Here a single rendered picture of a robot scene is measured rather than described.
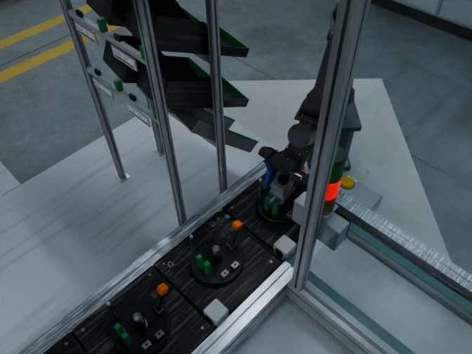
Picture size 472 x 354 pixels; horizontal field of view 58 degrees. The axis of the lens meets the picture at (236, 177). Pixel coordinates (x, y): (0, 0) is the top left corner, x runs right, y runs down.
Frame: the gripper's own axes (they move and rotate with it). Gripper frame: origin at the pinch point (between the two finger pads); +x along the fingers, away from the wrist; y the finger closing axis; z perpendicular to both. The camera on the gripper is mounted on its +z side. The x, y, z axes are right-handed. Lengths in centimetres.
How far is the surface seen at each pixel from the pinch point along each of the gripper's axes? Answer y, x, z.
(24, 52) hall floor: -300, 58, -99
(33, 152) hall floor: -187, 92, -58
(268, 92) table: -47, -15, -52
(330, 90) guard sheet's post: 19, -28, 44
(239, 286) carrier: 9.0, 24.9, 12.3
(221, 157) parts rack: -19.0, 2.9, 2.6
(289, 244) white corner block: 10.6, 12.2, 0.5
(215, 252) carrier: 0.6, 19.6, 16.6
